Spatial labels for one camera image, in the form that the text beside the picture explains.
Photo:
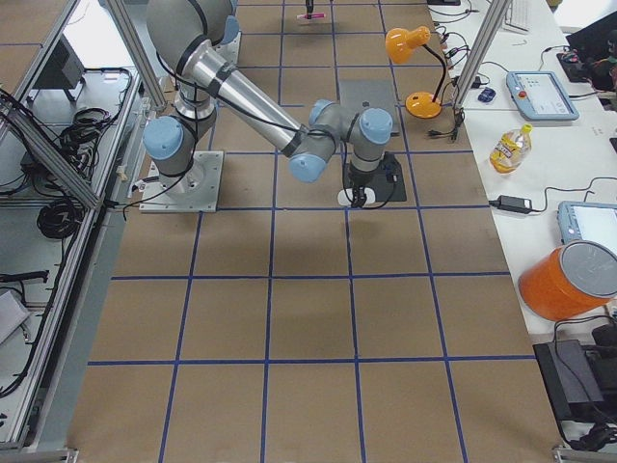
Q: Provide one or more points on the white keyboard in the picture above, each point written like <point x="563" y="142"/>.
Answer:
<point x="516" y="17"/>

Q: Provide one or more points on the dark blue small pouch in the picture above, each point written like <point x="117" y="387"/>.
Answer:
<point x="487" y="95"/>

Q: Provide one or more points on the pink highlighter pen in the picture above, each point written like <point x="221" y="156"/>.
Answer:
<point x="310" y="17"/>

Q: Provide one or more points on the blue teach pendant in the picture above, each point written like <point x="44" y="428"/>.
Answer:
<point x="540" y="97"/>
<point x="588" y="221"/>

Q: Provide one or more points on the aluminium frame post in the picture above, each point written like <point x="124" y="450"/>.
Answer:
<point x="487" y="31"/>

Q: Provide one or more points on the yellow drink bottle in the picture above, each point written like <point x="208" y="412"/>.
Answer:
<point x="511" y="149"/>

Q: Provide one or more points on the black flat device box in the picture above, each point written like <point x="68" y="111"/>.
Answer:
<point x="580" y="380"/>

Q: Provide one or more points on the silver laptop notebook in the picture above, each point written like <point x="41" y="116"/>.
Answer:
<point x="360" y="94"/>

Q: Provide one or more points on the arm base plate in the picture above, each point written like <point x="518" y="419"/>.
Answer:
<point x="197" y="191"/>

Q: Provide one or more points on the orange round container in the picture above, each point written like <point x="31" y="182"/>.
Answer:
<point x="573" y="279"/>

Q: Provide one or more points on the black power adapter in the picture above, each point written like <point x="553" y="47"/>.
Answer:
<point x="512" y="204"/>

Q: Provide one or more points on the black mousepad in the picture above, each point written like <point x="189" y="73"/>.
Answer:
<point x="388" y="181"/>

